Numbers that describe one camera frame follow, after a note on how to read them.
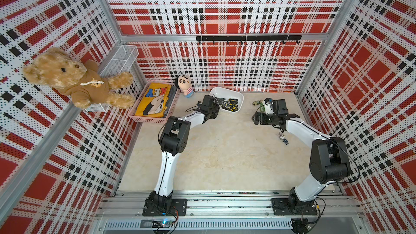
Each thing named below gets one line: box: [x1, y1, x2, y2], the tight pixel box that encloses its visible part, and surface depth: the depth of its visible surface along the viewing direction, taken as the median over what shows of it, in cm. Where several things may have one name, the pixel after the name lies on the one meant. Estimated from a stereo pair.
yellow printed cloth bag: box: [134, 82, 172, 119], surface depth 109 cm
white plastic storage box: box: [209, 86, 245, 113], surface depth 117 cm
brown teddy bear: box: [23, 47, 135, 109], surface depth 54 cm
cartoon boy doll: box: [174, 74, 195, 99], surface depth 113 cm
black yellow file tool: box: [212, 94, 239, 112], surface depth 113 cm
